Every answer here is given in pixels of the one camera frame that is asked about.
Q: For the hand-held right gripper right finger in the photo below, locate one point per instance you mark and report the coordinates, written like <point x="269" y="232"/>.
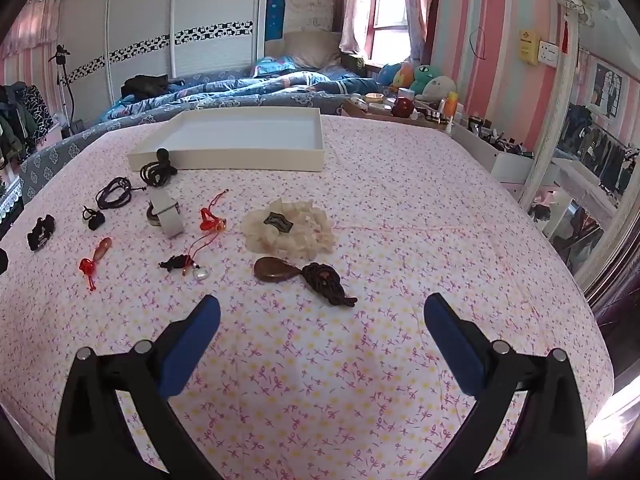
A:
<point x="452" y="345"/>

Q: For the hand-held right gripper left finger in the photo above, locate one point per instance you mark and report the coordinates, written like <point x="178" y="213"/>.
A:
<point x="192" y="342"/>

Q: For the cream scrunchie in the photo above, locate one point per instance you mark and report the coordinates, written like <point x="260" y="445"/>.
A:
<point x="300" y="232"/>

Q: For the black scrunchie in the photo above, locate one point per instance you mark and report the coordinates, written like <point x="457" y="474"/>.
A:
<point x="40" y="232"/>

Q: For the white shallow tray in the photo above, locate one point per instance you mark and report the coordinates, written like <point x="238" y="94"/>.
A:
<point x="250" y="157"/>

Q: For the silver pendant with black knot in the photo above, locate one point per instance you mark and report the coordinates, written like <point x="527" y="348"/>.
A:
<point x="177" y="262"/>

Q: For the pink floral bedsheet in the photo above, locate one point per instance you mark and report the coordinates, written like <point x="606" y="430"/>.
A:
<point x="350" y="200"/>

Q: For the white organizer box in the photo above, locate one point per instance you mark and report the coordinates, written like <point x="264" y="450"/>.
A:
<point x="500" y="160"/>

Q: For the orange bottle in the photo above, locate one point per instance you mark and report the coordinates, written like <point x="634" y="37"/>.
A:
<point x="452" y="102"/>

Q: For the red round ornament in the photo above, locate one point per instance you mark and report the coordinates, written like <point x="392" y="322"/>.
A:
<point x="403" y="107"/>

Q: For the blue patterned quilt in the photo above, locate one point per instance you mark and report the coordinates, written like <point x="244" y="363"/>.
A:
<point x="225" y="92"/>

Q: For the wooden tray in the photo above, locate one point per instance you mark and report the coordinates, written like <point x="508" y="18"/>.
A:
<point x="360" y="109"/>

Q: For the white plush toy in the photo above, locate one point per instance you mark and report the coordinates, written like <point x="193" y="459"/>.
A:
<point x="440" y="89"/>

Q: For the white framed mirror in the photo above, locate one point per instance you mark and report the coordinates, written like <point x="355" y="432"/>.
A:
<point x="562" y="110"/>

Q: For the black clothing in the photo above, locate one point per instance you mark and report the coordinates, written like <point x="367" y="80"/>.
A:
<point x="145" y="86"/>

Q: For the green plush toy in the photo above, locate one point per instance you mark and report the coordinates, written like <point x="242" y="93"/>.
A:
<point x="429" y="77"/>

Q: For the orange plush toy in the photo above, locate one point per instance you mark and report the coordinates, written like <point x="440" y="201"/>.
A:
<point x="404" y="76"/>

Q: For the blue plush toy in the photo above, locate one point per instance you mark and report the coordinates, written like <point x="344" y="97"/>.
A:
<point x="387" y="74"/>

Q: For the hanging clothes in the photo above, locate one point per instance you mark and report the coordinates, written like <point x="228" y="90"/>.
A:
<point x="20" y="120"/>

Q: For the black tripod stand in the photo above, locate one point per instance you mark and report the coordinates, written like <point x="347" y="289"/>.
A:
<point x="64" y="85"/>

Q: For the beige pillow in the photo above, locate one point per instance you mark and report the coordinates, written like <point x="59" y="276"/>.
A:
<point x="305" y="49"/>

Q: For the red tassel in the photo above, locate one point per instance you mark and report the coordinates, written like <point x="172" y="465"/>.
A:
<point x="565" y="37"/>

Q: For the white sliding wardrobe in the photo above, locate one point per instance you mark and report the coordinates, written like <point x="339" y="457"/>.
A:
<point x="140" y="15"/>

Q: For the pale sheer curtain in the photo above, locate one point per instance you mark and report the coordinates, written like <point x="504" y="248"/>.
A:
<point x="424" y="10"/>

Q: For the blue storage bag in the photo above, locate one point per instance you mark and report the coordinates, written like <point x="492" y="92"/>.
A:
<point x="276" y="12"/>

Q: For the window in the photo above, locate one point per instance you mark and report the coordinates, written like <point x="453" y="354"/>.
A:
<point x="395" y="5"/>

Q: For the pink floral curtain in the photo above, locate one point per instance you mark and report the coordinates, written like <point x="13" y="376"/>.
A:
<point x="357" y="5"/>

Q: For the white quilted storage bag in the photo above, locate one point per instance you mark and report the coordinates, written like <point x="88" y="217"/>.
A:
<point x="309" y="9"/>

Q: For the pink valance curtain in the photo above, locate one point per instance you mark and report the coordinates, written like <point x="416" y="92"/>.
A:
<point x="30" y="25"/>

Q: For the white wall socket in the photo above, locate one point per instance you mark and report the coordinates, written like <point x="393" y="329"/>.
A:
<point x="549" y="54"/>

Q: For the yellow wall box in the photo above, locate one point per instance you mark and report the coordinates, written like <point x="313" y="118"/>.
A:
<point x="529" y="47"/>

